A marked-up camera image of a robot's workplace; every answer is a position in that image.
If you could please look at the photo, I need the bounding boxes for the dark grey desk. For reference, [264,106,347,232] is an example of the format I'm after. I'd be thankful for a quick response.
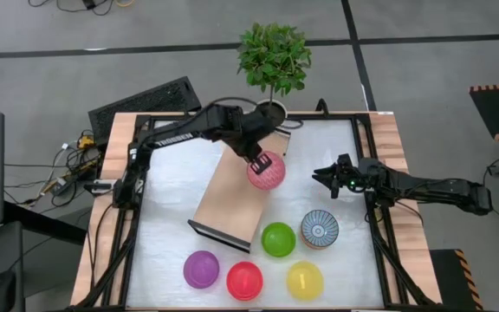
[0,199,88,312]

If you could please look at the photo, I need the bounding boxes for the tangled black cable bundle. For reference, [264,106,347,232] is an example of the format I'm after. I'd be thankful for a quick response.
[4,129,103,207]

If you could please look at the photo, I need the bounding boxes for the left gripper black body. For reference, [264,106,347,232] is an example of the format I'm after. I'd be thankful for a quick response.
[231,113,283,159]

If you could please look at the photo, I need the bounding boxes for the black floor cables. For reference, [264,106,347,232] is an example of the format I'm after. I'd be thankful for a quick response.
[28,0,136,16]

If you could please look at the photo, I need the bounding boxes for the dark blue patterned ceramic bowl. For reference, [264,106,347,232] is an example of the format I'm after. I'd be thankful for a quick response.
[300,209,340,249]

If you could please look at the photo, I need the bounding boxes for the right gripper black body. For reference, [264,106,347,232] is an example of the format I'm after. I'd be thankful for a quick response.
[342,155,367,194]

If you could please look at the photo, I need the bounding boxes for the green potted plant white pot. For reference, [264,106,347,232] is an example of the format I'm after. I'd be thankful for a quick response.
[236,21,314,129]

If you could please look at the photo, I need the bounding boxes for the purple translucent plastic bowl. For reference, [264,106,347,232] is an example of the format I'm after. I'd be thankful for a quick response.
[183,250,221,289]

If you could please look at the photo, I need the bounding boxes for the black cable hook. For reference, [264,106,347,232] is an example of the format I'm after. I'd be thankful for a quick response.
[316,98,331,119]

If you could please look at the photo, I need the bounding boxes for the green translucent plastic bowl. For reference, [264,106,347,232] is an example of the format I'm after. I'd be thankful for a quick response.
[261,221,297,258]

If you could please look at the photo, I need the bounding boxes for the black metal table frame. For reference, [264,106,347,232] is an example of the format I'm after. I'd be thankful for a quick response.
[61,110,444,312]

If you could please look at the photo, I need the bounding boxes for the white glossy table sheet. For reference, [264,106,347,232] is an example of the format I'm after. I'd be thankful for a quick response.
[126,119,385,309]

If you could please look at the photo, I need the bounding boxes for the black computer mouse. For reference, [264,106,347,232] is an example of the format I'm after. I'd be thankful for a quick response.
[0,270,17,312]

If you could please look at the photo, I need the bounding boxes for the yellow translucent plastic bowl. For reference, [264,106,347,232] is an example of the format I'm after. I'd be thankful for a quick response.
[286,260,325,302]

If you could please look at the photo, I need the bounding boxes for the red zigzag patterned ceramic bowl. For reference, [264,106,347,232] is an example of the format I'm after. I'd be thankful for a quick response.
[246,150,287,191]

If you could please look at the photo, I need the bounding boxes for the black power adapter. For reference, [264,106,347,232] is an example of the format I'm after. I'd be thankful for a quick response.
[52,175,75,196]

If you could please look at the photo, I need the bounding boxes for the red translucent plastic bowl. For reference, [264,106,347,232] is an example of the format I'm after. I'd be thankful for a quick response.
[226,261,264,302]

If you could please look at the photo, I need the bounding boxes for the wooden tray board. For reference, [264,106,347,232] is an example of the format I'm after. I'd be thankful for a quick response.
[187,129,293,254]

